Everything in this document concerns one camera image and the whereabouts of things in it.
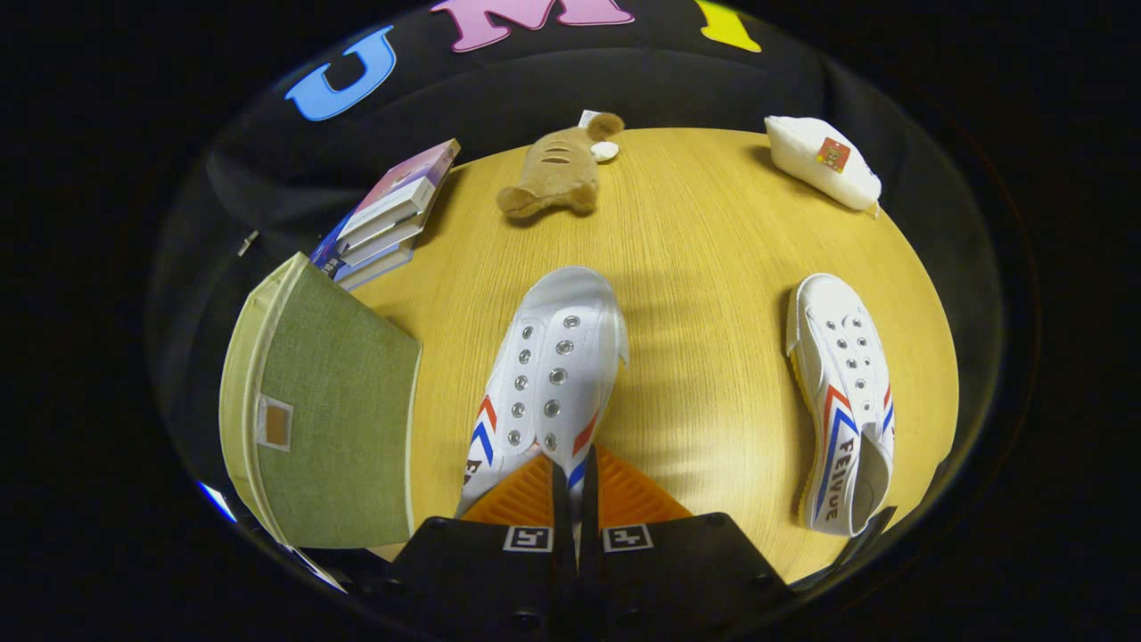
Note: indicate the pink cover book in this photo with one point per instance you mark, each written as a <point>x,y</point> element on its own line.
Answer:
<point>406,183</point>

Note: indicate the black backdrop cloth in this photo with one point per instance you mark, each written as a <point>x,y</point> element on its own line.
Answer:
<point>624,80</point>

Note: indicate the green fabric storage box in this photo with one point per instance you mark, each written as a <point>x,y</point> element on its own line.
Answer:
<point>339,428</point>

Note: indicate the white plush toy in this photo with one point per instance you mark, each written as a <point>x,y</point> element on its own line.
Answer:
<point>816,156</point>

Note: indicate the pale purple book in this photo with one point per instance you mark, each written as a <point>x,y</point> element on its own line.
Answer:
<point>379,266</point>

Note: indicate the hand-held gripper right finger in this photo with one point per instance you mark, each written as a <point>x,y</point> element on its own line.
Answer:
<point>677,571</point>

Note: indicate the grey white book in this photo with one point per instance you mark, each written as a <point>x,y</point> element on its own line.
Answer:
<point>383,230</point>

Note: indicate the silver binder clip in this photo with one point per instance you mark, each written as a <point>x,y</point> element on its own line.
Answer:
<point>248,242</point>

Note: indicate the brown plush toy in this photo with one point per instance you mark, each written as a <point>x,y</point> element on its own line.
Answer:
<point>557,169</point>

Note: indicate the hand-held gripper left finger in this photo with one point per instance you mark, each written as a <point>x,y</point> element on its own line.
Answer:
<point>481,571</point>

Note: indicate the white striped canvas shoe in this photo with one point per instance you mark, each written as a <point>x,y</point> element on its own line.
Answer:
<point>842,374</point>
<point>553,357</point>

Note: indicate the blue cover book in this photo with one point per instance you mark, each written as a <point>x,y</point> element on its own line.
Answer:
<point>328,254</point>

